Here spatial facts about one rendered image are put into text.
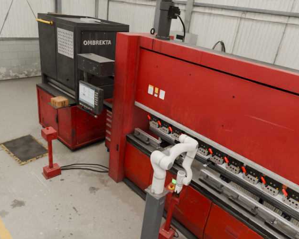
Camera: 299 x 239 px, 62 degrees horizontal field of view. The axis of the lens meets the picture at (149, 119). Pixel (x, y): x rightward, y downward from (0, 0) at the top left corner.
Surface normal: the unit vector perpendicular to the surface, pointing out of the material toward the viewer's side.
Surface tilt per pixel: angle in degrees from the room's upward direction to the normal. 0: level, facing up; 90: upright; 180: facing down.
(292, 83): 90
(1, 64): 90
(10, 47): 90
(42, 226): 0
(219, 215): 90
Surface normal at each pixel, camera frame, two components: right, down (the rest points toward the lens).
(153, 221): 0.03, 0.42
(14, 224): 0.11, -0.90
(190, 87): -0.73, 0.21
